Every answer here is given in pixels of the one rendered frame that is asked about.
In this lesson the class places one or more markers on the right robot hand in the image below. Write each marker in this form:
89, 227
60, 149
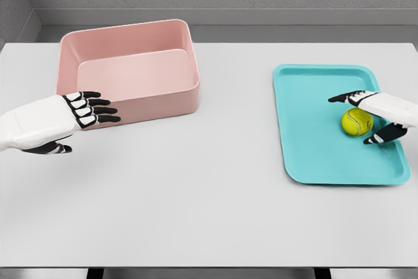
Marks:
388, 106

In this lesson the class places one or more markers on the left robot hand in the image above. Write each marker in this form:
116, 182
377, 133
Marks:
42, 121

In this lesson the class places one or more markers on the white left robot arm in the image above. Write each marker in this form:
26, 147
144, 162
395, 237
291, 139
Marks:
4, 132

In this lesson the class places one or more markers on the yellow-green tennis ball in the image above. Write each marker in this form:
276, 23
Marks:
356, 121

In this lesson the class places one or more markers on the blue rectangular tray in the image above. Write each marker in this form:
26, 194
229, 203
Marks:
336, 148

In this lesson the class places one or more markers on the pink rectangular basket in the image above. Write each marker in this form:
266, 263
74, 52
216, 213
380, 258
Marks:
130, 70

